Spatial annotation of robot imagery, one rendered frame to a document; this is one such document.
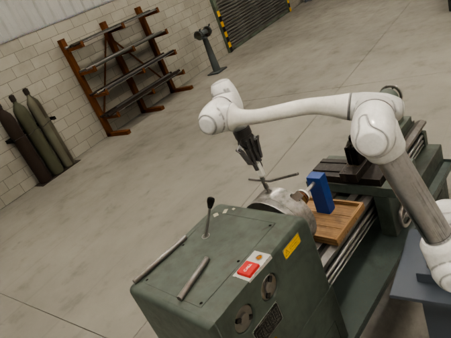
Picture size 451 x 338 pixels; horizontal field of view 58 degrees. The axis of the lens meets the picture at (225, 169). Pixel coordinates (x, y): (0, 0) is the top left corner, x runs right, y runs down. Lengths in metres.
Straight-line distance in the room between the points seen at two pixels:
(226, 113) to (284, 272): 0.62
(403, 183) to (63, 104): 7.72
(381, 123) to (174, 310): 0.90
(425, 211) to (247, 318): 0.70
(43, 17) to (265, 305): 7.96
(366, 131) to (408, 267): 0.89
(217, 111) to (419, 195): 0.74
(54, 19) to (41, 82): 1.31
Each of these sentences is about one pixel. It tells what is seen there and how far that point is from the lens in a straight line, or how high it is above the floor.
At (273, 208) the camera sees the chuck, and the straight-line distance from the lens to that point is 1.77.
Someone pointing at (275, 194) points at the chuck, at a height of 1.24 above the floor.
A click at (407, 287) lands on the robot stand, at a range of 1.96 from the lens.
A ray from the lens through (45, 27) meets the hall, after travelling 8.82.
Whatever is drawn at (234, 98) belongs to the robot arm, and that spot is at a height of 1.72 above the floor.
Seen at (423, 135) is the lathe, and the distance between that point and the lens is 2.97.
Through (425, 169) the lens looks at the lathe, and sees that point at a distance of 2.80.
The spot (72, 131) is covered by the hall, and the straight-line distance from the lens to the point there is 8.69.
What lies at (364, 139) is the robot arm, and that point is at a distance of 1.33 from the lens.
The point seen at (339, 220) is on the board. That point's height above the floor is 0.88.
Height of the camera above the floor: 2.16
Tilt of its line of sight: 25 degrees down
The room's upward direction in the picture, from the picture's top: 23 degrees counter-clockwise
